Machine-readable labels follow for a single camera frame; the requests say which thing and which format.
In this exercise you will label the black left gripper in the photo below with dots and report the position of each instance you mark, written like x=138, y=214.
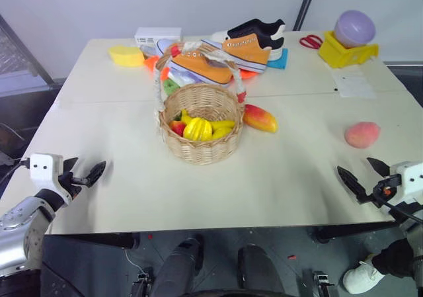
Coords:
x=70, y=184

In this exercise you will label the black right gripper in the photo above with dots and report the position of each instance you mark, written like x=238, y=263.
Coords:
x=386, y=188

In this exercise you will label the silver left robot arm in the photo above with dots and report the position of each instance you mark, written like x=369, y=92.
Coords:
x=20, y=224

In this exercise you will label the pink toy peach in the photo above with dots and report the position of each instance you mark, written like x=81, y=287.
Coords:
x=362, y=135

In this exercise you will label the person's black trouser leg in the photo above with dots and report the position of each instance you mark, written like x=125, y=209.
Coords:
x=395, y=257

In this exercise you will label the white paper sheet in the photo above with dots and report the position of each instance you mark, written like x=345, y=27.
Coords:
x=355, y=83

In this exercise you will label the white person's shoe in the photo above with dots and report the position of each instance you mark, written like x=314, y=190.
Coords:
x=361, y=277

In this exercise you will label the red toy apple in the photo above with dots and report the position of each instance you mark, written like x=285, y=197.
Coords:
x=177, y=127

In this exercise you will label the black metal stand foot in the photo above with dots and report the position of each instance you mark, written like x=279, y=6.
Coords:
x=142, y=282
x=322, y=283

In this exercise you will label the grey metal rack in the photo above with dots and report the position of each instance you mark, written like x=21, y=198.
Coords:
x=23, y=65

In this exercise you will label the red and yellow toy mango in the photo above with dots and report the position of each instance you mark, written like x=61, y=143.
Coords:
x=261, y=118

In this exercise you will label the yellow sponge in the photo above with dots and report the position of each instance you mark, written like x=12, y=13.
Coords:
x=126, y=56

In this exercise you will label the green toy block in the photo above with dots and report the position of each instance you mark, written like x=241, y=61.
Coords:
x=170, y=86

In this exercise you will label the yellow toy starfruit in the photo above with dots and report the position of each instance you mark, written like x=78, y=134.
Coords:
x=197, y=129

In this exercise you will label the yellow plastic container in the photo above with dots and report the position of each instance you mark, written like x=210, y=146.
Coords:
x=343, y=55

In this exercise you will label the orange plastic piece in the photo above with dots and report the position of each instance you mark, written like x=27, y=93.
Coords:
x=248, y=74
x=151, y=63

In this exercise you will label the dark rounded robot leg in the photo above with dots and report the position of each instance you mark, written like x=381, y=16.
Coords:
x=178, y=267

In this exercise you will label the red scissors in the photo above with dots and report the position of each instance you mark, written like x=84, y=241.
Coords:
x=311, y=41

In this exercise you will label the yellow toy banana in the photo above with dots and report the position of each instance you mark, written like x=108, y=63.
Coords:
x=223, y=124

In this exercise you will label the purple plastic bowl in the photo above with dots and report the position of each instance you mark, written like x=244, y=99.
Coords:
x=355, y=27

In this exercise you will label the white cardboard box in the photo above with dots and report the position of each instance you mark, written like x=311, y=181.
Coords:
x=158, y=34

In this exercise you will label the orange canvas sneaker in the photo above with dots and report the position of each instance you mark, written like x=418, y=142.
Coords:
x=201, y=67
x=246, y=52

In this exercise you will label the black and white sneaker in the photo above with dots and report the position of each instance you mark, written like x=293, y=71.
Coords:
x=261, y=30

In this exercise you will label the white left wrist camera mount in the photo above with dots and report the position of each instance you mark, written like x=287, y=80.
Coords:
x=44, y=171

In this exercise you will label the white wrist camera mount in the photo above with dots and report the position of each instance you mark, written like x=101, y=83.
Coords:
x=411, y=181
x=44, y=171

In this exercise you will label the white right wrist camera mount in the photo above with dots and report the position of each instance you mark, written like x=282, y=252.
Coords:
x=411, y=181

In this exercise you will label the black table frame bar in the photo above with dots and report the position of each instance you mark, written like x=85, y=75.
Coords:
x=353, y=232
x=99, y=240

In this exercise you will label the dark wall post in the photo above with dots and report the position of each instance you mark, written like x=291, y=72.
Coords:
x=305, y=4

